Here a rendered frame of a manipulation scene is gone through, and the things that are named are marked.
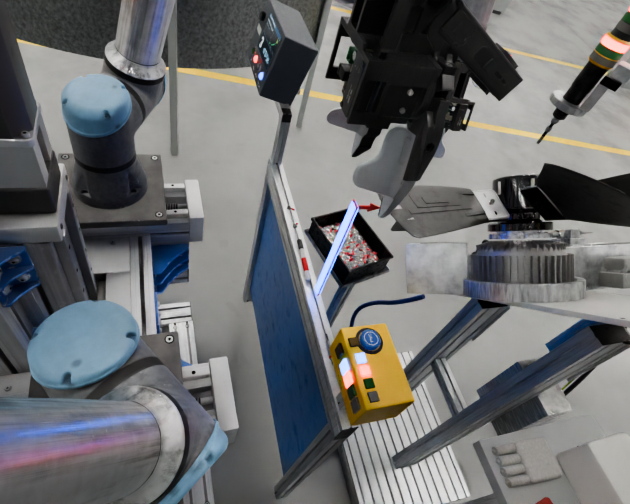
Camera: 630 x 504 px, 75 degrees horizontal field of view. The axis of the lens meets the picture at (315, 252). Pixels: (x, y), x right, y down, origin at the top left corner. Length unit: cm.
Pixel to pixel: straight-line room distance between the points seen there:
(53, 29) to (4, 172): 193
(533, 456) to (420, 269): 49
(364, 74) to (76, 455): 32
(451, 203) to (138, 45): 72
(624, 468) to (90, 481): 103
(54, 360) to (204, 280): 162
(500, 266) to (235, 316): 132
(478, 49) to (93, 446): 41
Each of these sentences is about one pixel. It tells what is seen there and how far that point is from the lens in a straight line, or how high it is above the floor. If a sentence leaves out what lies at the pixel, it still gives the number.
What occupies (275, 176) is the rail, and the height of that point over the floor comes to 86.
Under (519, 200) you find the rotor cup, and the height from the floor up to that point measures 122.
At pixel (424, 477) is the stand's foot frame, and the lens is 190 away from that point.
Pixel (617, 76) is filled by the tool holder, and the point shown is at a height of 153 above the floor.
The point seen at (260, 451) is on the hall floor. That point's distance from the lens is 180.
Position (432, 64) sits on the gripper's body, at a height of 162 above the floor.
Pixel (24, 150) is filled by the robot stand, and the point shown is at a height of 136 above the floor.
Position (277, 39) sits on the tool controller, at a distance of 130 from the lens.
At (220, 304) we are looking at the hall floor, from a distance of 204.
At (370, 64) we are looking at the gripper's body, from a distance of 32.
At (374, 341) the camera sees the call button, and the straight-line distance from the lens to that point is 80.
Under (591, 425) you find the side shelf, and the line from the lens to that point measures 132.
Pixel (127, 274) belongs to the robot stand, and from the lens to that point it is 98.
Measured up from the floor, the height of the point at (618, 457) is 97.
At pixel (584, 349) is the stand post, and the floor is 111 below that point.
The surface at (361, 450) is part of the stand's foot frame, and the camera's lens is 182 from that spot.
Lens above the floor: 174
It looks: 48 degrees down
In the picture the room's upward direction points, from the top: 21 degrees clockwise
